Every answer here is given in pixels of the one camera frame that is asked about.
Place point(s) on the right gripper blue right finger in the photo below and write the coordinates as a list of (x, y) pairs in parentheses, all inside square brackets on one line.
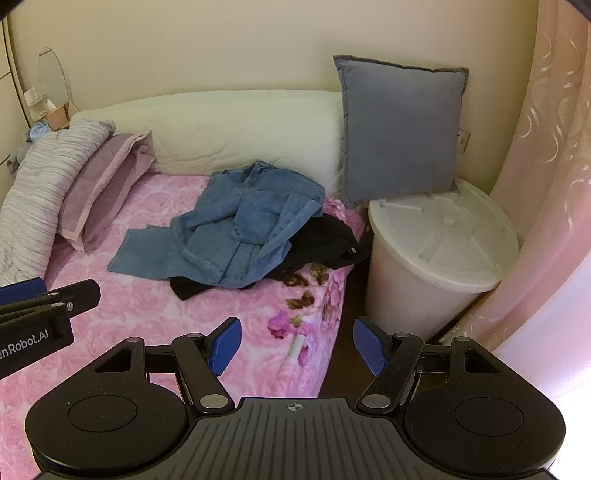
[(392, 359)]

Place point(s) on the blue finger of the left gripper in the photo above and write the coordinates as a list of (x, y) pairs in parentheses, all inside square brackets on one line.
[(22, 291)]

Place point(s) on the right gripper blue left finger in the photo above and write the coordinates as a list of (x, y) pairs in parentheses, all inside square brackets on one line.
[(201, 359)]

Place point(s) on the blue denim jeans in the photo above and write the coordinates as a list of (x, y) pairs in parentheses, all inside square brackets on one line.
[(143, 252)]

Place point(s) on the pink floral blanket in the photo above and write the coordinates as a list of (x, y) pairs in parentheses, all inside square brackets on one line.
[(271, 313)]

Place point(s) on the grey striped quilt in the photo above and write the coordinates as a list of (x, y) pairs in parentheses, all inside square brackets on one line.
[(30, 210)]

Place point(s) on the white blanket label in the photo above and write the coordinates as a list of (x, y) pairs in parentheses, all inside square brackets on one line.
[(296, 345)]

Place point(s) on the white plastic bucket with lid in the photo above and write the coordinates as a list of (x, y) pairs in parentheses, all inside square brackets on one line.
[(433, 254)]

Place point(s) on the black garment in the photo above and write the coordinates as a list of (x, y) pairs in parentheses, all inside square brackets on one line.
[(323, 246)]

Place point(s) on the purple pillow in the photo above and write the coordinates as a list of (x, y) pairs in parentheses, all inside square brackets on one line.
[(101, 187)]

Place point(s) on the pink curtain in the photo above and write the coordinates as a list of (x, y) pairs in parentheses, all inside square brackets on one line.
[(538, 318)]

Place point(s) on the oval mirror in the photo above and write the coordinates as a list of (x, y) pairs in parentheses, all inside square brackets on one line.
[(52, 82)]

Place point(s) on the cream quilted headboard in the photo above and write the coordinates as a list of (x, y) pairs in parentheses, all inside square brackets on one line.
[(201, 132)]

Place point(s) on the grey blue square cushion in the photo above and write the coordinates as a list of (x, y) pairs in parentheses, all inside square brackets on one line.
[(401, 126)]

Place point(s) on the wall power socket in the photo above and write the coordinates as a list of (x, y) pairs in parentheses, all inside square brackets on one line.
[(463, 140)]

